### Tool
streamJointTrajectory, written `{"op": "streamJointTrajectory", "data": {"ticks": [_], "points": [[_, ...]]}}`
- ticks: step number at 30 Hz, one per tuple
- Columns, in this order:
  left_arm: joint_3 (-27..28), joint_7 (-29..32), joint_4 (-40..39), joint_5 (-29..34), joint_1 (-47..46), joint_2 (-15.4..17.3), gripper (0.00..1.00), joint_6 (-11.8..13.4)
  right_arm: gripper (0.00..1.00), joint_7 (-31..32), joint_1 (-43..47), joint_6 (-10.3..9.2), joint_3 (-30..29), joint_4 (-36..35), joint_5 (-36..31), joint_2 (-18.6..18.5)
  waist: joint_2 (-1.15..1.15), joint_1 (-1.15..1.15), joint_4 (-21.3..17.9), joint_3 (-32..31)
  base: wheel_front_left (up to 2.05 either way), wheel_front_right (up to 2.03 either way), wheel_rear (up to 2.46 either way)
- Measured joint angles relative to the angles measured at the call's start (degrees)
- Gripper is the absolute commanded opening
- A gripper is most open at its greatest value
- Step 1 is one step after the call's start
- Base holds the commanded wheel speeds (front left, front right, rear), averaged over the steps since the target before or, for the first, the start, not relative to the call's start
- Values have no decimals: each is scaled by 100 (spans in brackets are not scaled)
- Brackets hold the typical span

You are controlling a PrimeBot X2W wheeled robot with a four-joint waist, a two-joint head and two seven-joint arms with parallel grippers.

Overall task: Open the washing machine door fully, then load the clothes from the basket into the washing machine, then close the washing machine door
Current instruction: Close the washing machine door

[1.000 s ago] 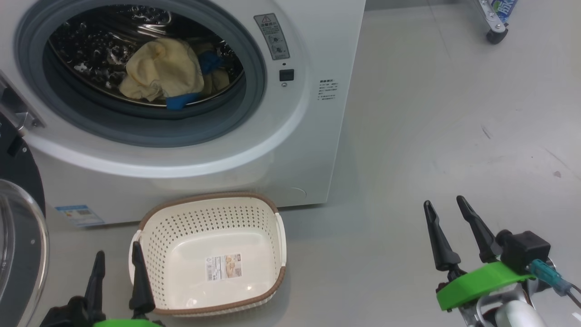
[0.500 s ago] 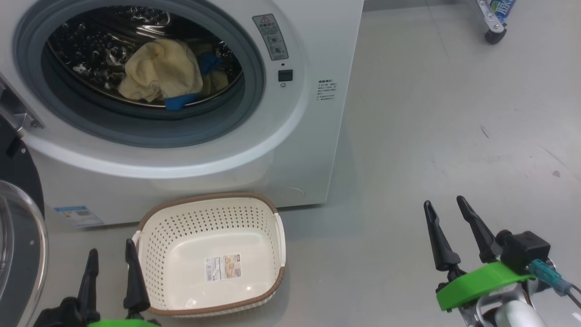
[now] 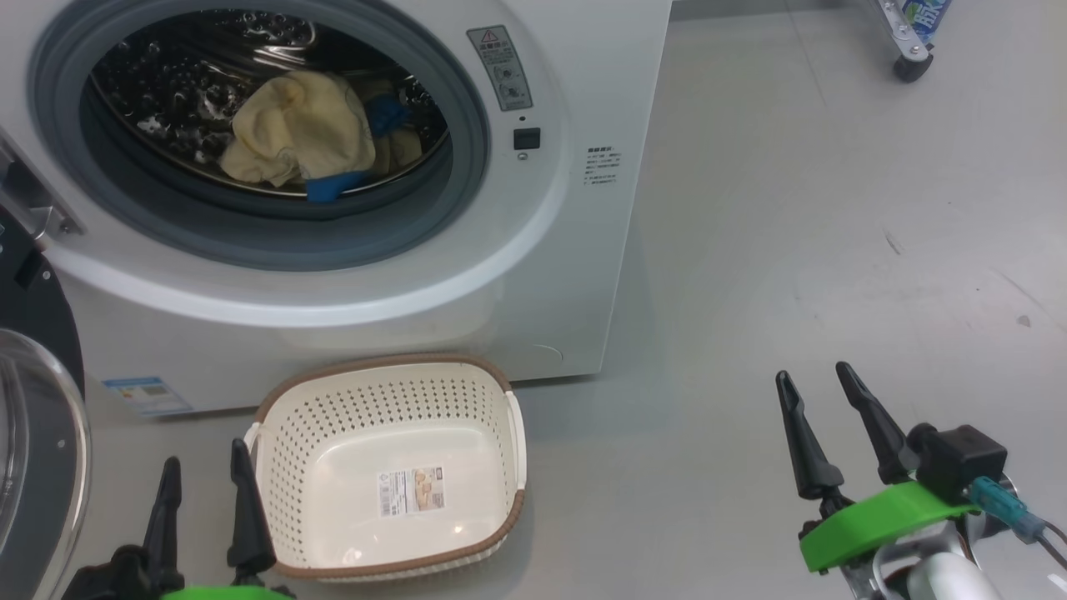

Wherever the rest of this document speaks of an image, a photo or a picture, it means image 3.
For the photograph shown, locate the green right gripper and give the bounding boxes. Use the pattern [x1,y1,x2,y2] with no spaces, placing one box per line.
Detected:
[775,361,980,576]

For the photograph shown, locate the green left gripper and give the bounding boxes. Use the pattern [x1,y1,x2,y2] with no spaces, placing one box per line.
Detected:
[143,439,294,600]

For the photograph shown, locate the black round glass washer door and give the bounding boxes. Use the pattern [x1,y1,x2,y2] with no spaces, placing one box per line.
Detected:
[0,200,93,600]

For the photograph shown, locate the cream garment with blue cuffs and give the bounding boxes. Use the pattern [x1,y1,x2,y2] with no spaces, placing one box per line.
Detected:
[218,71,426,203]

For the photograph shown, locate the paper basket label sticker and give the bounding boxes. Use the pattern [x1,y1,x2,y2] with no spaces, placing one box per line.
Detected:
[379,465,447,519]

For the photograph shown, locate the cream perforated basket brown rim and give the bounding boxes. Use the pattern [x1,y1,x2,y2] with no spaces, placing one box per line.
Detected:
[243,353,528,583]

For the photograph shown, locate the white front-load washing machine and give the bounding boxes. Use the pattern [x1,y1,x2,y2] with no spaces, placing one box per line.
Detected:
[0,0,672,418]

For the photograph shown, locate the blue energy label sticker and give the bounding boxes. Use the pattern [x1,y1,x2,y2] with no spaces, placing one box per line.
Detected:
[102,377,194,418]

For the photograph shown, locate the small printed text label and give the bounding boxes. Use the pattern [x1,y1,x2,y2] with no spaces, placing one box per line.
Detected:
[584,143,622,186]

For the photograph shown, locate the metal cart leg with caster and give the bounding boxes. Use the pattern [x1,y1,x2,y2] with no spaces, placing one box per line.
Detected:
[867,0,951,83]

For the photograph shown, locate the blue green labelled bottle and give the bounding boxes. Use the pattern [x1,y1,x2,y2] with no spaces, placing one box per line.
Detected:
[900,0,951,43]

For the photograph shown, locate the grey warning sticker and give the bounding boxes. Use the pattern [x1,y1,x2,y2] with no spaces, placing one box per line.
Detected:
[467,25,534,113]

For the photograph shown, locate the teal cable connector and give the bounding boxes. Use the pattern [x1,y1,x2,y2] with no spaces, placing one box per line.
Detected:
[967,477,1047,544]

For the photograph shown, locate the dark camera cable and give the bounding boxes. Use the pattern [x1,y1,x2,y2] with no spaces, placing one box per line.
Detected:
[1034,521,1067,572]

